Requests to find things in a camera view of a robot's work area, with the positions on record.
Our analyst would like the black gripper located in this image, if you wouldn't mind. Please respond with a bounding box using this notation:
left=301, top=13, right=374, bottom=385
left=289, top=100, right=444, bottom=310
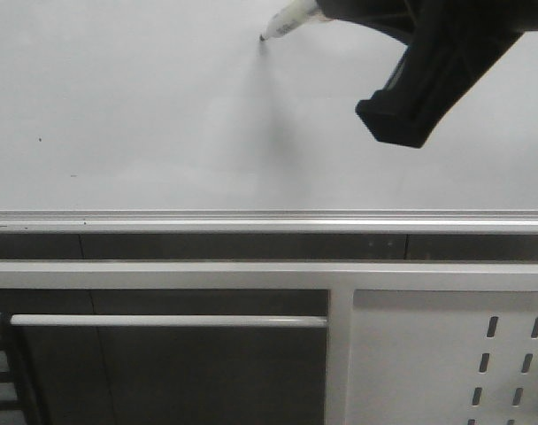
left=317, top=0, right=538, bottom=149

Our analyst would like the white whiteboard marker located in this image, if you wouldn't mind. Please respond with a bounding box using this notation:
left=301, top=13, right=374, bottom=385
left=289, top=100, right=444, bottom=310
left=259, top=0, right=330, bottom=42

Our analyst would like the white perforated metal panel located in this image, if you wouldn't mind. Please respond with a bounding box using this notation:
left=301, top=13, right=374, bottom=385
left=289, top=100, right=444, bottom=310
left=347, top=290, right=538, bottom=424

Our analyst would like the white metal stand frame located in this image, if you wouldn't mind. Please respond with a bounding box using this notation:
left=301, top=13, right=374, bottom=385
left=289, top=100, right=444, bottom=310
left=0, top=261, right=538, bottom=424

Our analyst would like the whiteboard with aluminium frame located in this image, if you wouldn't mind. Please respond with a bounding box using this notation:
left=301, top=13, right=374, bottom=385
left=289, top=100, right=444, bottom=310
left=0, top=1, right=538, bottom=233

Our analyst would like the white horizontal rail bar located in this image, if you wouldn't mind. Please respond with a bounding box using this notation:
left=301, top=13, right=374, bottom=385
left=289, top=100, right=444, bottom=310
left=10, top=314, right=327, bottom=328

